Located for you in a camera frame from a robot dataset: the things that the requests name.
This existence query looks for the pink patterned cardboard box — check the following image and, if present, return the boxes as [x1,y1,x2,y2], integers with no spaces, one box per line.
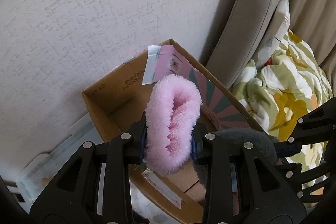
[81,39,266,224]

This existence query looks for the pink fuzzy sock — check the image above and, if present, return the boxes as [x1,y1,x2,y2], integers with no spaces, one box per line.
[145,75,202,176]

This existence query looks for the floral blue table mat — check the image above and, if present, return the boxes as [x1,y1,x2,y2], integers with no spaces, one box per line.
[26,123,185,224]

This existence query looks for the beige curtain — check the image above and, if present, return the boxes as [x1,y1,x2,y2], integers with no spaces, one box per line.
[289,0,336,92]

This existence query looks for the grey upholstered headboard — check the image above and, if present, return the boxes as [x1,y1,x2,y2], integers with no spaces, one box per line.
[206,0,281,88]

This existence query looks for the white pillow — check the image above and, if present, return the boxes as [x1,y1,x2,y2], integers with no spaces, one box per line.
[252,0,290,71]

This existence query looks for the grey fuzzy sock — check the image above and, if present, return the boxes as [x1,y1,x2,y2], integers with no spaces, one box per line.
[194,127,280,191]

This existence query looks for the green striped floral blanket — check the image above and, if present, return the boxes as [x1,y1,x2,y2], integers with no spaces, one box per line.
[231,29,334,191]

